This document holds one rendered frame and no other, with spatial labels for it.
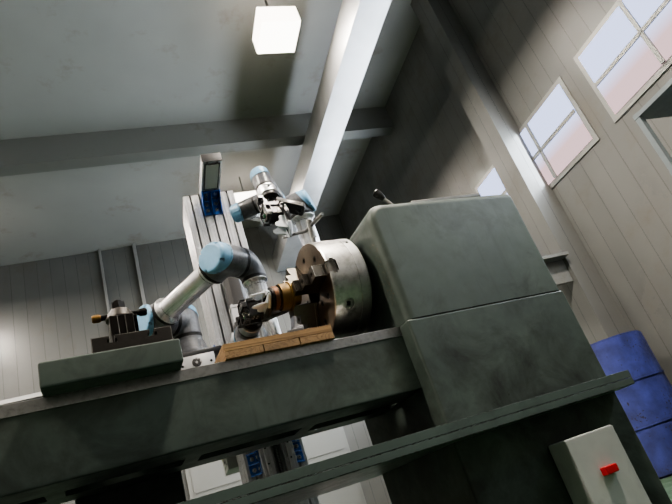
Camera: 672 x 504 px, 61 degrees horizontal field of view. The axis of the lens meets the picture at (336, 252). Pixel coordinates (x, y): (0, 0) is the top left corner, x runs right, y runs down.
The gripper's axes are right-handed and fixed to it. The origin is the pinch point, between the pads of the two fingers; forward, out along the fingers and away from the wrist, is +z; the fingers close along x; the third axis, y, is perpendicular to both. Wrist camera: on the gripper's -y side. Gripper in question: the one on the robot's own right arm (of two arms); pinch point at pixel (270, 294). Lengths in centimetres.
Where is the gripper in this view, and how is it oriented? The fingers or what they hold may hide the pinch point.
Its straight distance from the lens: 171.4
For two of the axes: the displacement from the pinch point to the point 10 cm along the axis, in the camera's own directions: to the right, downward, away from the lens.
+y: -9.0, 1.2, -4.1
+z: 3.0, -4.9, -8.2
